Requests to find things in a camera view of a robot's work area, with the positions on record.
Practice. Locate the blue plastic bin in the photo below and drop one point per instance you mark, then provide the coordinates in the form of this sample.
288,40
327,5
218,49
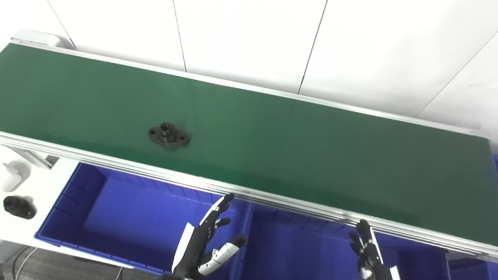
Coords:
136,217
472,270
303,252

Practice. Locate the white conveyor end cap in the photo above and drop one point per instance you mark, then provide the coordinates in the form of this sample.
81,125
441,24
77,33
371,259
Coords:
42,39

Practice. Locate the green conveyor belt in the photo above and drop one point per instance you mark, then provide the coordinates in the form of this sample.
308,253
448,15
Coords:
272,140
272,200

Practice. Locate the aluminium conveyor support bracket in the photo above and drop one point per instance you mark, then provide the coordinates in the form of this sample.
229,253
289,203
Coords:
33,157

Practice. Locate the white plastic part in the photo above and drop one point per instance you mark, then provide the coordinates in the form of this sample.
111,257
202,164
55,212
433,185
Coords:
13,175

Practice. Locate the black flange part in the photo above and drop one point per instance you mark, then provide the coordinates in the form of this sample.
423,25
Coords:
18,207
168,135

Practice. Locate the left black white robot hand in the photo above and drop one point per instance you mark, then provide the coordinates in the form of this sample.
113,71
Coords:
192,249

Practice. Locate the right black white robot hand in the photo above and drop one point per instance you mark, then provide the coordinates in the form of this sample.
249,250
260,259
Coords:
371,264

